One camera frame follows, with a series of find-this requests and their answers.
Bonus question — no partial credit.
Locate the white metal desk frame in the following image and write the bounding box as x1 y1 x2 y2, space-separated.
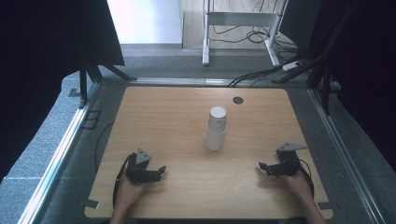
202 0 290 67

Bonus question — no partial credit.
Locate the white power strip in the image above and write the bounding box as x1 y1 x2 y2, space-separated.
282 61 303 71

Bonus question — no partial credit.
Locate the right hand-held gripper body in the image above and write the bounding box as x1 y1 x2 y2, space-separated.
268 142 309 177

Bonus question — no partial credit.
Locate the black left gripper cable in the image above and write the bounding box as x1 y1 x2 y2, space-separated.
112 152 138 209

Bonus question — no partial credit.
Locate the aluminium floor rail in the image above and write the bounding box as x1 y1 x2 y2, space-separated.
308 88 389 224
18 83 102 224
129 77 235 88

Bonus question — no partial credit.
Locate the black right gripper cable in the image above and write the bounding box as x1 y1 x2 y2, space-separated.
298 158 316 199

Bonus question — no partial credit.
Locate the black curtain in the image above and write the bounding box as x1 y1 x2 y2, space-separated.
311 0 396 173
0 0 126 185

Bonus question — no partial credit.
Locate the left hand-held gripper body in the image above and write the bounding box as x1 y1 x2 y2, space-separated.
125 147 161 185

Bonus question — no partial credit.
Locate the person's right hand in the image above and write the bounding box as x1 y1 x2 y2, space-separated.
281 170 313 201

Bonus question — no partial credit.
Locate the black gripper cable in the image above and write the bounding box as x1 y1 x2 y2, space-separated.
112 152 138 209
298 158 316 199

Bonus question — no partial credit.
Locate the black metal stand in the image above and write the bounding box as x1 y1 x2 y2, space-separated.
272 3 359 117
78 50 138 110

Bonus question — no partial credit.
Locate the black floor cable bundle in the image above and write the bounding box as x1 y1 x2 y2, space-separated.
228 46 316 88

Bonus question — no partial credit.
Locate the person's left hand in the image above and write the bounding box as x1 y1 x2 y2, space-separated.
116 175 148 209

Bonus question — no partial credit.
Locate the coiled black floor cable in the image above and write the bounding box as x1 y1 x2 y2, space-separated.
246 28 273 45

